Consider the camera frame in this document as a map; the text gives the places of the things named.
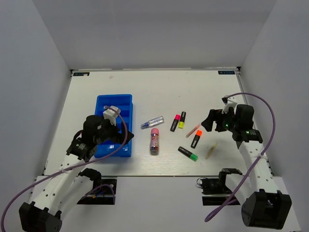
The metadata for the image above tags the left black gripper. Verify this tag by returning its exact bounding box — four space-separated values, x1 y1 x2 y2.
95 116 134 145

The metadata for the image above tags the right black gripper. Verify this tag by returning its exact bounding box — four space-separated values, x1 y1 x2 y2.
201 107 239 132

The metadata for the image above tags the pink cap black highlighter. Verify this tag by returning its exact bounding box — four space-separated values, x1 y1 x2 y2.
170 114 181 132

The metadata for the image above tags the pink cap crayon tube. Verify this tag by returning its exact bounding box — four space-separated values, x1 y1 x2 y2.
150 128 159 155

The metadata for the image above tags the clear spray bottle blue cap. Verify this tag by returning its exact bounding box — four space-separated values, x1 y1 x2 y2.
140 116 164 129

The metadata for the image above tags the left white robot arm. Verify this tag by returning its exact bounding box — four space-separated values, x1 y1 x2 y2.
19 115 134 232

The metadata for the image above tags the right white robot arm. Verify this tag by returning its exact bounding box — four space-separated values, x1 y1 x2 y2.
201 104 292 230

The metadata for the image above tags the slim pink highlighter pen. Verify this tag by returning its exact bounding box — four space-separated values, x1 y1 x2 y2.
185 123 201 138

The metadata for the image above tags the orange cap black highlighter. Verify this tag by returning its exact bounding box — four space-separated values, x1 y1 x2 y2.
190 130 202 149

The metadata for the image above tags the yellow cap black highlighter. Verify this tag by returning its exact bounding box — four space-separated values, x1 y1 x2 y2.
178 111 186 129

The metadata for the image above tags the green cap black highlighter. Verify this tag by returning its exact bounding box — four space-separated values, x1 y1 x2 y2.
178 146 198 161

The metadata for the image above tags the right table corner label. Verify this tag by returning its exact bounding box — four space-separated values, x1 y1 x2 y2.
218 71 235 75

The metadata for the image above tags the table corner label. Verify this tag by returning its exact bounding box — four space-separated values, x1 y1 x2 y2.
218 71 235 75
73 72 90 76

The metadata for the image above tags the left table corner label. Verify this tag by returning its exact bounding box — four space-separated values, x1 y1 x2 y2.
73 72 90 76

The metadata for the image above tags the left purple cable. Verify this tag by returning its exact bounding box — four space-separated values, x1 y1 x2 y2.
0 105 128 232

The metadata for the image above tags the purple cable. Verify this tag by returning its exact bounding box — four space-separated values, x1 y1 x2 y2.
204 92 276 223
0 105 128 232

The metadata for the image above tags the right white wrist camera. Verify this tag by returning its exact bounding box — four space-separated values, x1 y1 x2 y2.
222 96 238 114

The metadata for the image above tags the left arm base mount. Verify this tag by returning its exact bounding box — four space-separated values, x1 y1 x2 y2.
77 178 117 205

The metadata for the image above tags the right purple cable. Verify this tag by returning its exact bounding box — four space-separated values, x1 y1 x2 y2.
204 92 276 223

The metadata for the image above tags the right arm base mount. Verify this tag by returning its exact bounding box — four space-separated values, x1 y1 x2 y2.
196 177 232 206

